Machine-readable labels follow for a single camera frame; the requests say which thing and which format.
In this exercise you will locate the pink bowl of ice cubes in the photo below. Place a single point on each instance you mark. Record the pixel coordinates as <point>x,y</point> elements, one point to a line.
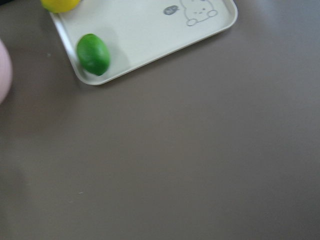
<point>6,72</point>

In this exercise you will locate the cream plastic tray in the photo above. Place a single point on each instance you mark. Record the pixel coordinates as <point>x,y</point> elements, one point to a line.
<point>138,32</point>

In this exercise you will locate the green lime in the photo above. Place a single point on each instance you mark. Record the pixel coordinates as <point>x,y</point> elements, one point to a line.
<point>93,54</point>

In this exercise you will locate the yellow lemon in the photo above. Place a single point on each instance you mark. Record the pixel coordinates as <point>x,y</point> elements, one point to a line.
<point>59,6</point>

